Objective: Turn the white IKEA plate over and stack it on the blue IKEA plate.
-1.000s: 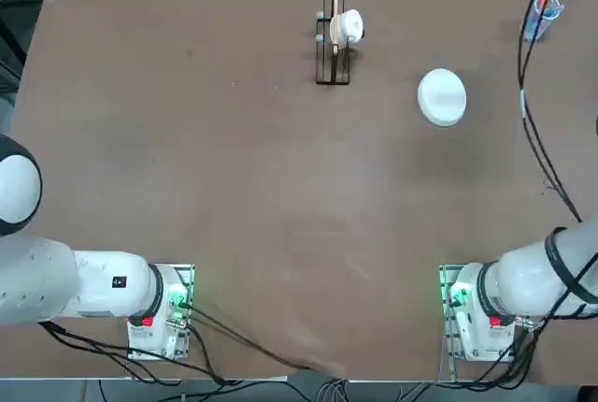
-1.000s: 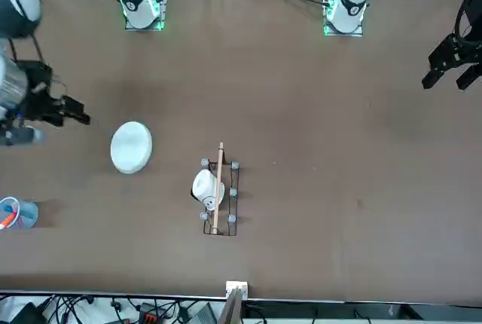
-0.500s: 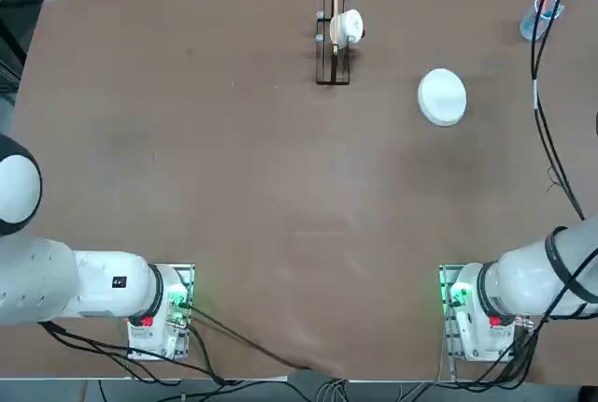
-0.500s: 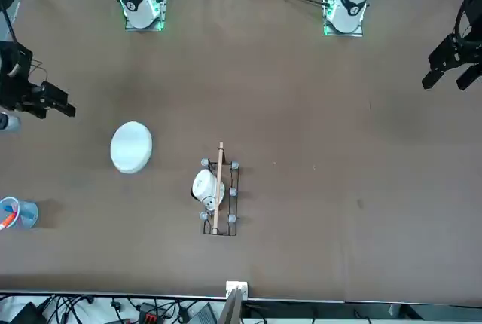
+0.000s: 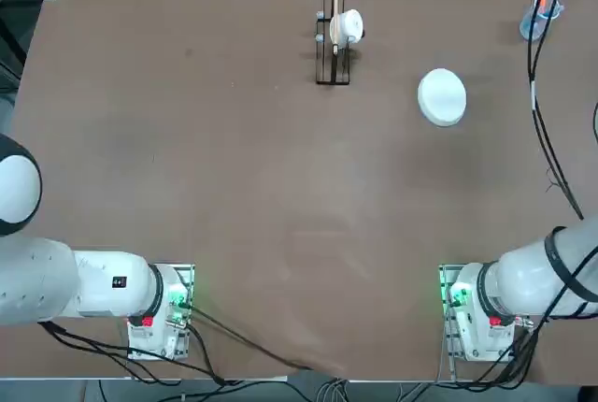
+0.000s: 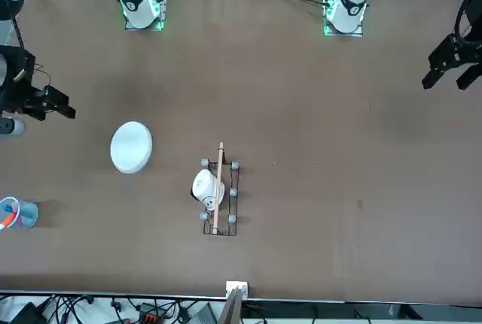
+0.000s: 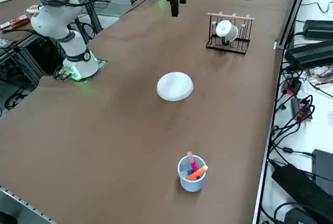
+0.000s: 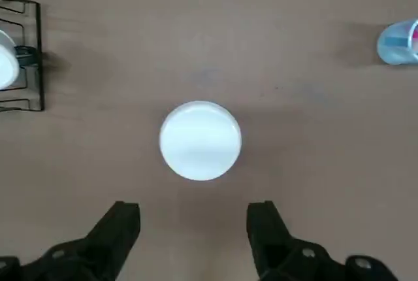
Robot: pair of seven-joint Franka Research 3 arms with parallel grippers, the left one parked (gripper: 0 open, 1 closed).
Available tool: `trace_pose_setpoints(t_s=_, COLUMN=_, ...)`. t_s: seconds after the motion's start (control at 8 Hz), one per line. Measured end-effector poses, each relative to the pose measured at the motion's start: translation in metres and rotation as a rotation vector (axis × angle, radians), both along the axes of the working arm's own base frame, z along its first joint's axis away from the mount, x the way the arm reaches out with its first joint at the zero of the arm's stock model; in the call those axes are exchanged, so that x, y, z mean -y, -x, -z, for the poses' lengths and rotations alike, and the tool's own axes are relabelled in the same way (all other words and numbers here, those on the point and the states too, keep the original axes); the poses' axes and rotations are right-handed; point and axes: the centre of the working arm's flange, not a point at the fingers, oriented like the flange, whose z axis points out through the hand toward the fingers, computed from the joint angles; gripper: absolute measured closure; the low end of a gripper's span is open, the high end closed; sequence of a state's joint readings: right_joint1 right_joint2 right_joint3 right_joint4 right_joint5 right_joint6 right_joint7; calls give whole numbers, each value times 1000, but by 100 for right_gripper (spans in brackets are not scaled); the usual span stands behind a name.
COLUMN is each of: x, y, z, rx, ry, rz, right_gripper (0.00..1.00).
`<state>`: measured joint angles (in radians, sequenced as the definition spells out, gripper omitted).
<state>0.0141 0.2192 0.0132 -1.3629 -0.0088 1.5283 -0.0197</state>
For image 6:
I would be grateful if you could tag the orange marker pen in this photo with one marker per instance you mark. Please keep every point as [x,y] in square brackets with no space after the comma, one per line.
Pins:
[7,221]

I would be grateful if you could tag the wooden dowel rod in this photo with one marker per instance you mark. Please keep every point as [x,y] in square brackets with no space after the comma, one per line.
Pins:
[217,188]

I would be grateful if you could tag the grey power adapter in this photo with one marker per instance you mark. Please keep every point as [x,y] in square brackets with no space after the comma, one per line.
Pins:
[203,314]

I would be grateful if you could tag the grey camera mounting post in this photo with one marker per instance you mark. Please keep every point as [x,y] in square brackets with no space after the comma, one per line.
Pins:
[231,309]

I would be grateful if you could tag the white IKEA plate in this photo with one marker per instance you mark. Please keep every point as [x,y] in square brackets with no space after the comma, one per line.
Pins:
[131,147]

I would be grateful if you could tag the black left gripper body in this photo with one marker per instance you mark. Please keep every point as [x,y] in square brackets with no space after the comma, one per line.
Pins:
[455,52]

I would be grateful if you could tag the red and black box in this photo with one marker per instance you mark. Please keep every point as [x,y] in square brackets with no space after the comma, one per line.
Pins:
[147,315]

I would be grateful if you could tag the black device box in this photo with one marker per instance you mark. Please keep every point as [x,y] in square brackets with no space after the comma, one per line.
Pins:
[28,312]

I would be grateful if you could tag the blue pen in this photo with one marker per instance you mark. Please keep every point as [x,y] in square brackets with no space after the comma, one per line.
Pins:
[7,208]

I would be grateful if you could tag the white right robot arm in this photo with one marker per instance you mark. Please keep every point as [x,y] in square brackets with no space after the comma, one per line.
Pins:
[137,3]

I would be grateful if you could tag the white table edge bracket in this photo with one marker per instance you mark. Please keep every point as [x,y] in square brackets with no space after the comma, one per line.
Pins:
[237,287]

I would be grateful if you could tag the clear plastic cup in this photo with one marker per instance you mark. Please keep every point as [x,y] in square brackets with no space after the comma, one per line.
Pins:
[26,214]

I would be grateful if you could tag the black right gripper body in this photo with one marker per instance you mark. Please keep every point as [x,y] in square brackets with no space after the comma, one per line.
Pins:
[19,83]

